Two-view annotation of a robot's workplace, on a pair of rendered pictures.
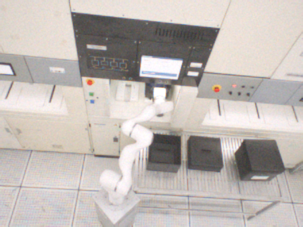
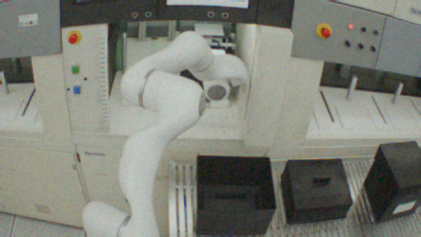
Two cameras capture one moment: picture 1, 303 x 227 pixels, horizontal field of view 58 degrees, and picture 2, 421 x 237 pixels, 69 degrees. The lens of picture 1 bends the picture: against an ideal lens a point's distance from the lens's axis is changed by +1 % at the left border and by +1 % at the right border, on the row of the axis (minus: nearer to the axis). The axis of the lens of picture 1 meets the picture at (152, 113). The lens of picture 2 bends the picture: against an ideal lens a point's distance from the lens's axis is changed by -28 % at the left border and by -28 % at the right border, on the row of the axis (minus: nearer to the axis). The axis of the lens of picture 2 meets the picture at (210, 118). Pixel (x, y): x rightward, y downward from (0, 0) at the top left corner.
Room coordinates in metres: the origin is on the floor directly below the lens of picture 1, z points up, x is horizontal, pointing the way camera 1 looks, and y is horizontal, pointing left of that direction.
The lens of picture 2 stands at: (0.10, -0.07, 1.99)
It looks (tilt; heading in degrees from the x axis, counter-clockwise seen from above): 39 degrees down; 1
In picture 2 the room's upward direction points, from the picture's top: 6 degrees clockwise
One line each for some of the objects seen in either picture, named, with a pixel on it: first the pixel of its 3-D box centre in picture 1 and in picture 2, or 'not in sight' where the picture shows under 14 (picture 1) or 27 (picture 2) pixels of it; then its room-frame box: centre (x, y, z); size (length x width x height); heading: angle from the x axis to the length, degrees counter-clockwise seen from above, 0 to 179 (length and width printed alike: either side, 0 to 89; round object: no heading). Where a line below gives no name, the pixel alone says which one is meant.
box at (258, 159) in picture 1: (258, 160); (398, 181); (1.17, -0.98, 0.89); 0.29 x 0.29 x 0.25; 11
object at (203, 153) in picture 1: (205, 152); (319, 187); (1.18, -0.53, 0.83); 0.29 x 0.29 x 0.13; 6
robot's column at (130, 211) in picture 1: (116, 211); not in sight; (0.65, 0.15, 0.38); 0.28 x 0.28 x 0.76; 53
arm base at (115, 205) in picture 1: (116, 194); not in sight; (0.65, 0.15, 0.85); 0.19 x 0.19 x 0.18
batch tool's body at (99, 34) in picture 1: (139, 77); (168, 60); (1.77, 0.19, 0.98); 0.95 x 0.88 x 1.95; 8
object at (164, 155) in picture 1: (164, 153); (233, 197); (1.08, -0.16, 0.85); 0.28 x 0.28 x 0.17; 6
